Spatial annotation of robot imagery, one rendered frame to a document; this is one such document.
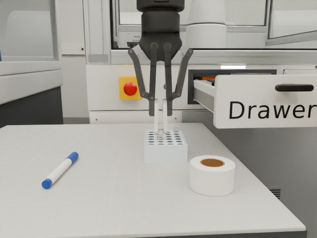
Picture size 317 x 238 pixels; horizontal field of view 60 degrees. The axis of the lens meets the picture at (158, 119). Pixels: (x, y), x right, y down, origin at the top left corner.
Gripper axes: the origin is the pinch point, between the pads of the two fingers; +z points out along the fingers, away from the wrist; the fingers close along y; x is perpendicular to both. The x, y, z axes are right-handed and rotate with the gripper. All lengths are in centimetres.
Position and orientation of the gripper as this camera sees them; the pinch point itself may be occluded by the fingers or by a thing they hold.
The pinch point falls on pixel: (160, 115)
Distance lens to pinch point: 57.1
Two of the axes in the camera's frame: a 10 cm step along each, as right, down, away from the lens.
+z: 0.0, 9.8, 2.1
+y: 10.0, -0.1, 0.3
